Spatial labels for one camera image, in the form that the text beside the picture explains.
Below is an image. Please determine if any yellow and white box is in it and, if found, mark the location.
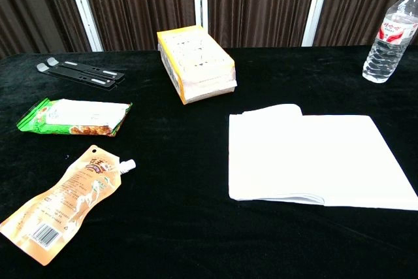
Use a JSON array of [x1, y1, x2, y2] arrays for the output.
[[156, 25, 238, 106]]

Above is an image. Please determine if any clear plastic water bottle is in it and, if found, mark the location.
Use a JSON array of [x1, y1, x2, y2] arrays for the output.
[[361, 0, 418, 84]]

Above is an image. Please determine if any black folding stand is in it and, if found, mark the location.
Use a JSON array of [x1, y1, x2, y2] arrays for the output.
[[35, 56, 126, 91]]

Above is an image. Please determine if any green snack packet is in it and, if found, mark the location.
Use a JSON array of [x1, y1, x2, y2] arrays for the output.
[[16, 97, 133, 137]]

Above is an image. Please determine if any white folder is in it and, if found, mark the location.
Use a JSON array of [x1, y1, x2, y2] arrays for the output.
[[227, 103, 418, 212]]

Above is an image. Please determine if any black tablecloth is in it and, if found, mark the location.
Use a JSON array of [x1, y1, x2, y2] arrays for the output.
[[0, 45, 418, 279]]

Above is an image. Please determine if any orange spout pouch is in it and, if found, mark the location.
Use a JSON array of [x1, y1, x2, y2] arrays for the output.
[[0, 144, 137, 267]]

